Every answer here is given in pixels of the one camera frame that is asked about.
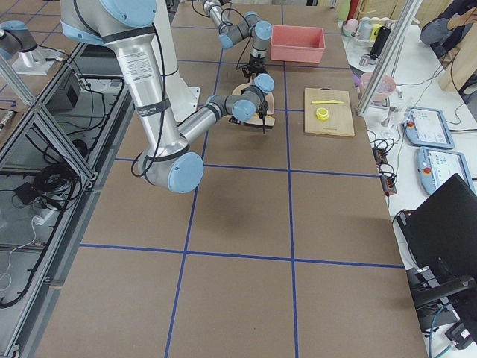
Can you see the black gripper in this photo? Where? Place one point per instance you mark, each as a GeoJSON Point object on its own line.
{"type": "Point", "coordinates": [257, 63]}
{"type": "Point", "coordinates": [264, 110]}

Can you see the beige plastic dustpan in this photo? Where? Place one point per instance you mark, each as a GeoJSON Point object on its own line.
{"type": "Point", "coordinates": [269, 97]}

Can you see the beige hand brush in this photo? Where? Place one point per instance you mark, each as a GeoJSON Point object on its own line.
{"type": "Point", "coordinates": [255, 121]}

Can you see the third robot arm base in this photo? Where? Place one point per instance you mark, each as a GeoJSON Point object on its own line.
{"type": "Point", "coordinates": [16, 39]}

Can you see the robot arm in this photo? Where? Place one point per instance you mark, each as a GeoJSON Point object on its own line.
{"type": "Point", "coordinates": [234, 27]}
{"type": "Point", "coordinates": [127, 28]}

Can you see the pink plastic bin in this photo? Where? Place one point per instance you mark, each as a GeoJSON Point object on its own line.
{"type": "Point", "coordinates": [297, 44]}

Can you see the yellow plastic knife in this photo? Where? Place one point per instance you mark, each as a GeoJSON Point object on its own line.
{"type": "Point", "coordinates": [331, 101]}

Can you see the yellow lemon slices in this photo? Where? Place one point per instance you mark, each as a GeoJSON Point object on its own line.
{"type": "Point", "coordinates": [322, 114]}

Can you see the bamboo cutting board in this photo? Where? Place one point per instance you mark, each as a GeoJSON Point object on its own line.
{"type": "Point", "coordinates": [340, 122]}

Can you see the metal cup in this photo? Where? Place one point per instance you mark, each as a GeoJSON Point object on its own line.
{"type": "Point", "coordinates": [367, 60]}

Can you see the black bottle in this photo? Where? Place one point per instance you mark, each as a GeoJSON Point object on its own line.
{"type": "Point", "coordinates": [380, 41]}

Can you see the black power strip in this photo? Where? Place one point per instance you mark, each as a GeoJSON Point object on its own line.
{"type": "Point", "coordinates": [387, 174]}

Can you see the upper teach pendant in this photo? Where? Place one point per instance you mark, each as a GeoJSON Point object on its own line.
{"type": "Point", "coordinates": [427, 127]}

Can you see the teach pendant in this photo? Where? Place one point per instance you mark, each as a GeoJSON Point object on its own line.
{"type": "Point", "coordinates": [427, 127]}
{"type": "Point", "coordinates": [436, 166]}

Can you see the lower teach pendant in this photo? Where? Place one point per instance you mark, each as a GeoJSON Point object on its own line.
{"type": "Point", "coordinates": [436, 166]}

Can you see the seated person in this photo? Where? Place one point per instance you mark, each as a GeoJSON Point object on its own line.
{"type": "Point", "coordinates": [443, 33]}

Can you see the grey control box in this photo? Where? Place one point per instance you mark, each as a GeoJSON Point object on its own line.
{"type": "Point", "coordinates": [66, 95]}

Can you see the black laptop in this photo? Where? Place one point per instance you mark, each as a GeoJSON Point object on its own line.
{"type": "Point", "coordinates": [441, 232]}

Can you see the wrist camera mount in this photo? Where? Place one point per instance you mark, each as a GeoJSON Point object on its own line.
{"type": "Point", "coordinates": [234, 120]}
{"type": "Point", "coordinates": [246, 71]}

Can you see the aluminium frame post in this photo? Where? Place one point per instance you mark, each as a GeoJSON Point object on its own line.
{"type": "Point", "coordinates": [390, 49]}

